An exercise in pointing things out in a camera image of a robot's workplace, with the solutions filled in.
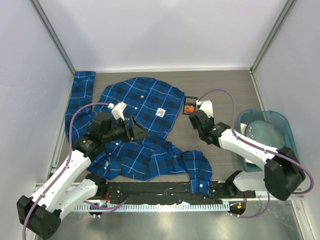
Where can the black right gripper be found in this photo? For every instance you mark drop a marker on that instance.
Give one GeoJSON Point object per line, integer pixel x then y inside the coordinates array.
{"type": "Point", "coordinates": [212, 119]}

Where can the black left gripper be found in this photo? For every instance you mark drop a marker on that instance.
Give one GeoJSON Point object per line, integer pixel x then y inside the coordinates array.
{"type": "Point", "coordinates": [138, 132]}

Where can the orange leaf brooch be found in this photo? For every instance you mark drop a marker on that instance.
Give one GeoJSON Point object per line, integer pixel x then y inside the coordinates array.
{"type": "Point", "coordinates": [190, 109]}

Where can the blue plaid shirt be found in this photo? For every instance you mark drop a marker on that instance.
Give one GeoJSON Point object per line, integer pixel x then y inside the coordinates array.
{"type": "Point", "coordinates": [155, 105]}

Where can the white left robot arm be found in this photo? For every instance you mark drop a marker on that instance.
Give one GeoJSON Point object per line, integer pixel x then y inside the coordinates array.
{"type": "Point", "coordinates": [43, 212]}

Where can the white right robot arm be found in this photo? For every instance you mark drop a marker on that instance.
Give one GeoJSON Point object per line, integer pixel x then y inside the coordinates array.
{"type": "Point", "coordinates": [279, 172]}

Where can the teal plastic bin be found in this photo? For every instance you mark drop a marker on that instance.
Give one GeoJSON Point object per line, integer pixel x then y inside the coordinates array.
{"type": "Point", "coordinates": [273, 117]}

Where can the round blue plate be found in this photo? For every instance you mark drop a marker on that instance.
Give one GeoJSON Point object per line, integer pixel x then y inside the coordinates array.
{"type": "Point", "coordinates": [265, 133]}

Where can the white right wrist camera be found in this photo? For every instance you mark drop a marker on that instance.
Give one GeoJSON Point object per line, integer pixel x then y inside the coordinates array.
{"type": "Point", "coordinates": [206, 106]}

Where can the black square frame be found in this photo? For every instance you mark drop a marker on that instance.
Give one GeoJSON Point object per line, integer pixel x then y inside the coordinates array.
{"type": "Point", "coordinates": [189, 101]}

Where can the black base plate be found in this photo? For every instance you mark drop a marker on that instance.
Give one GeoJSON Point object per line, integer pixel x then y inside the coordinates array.
{"type": "Point", "coordinates": [169, 193]}

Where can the white slotted cable duct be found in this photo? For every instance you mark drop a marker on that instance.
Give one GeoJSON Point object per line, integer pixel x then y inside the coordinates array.
{"type": "Point", "coordinates": [182, 207]}

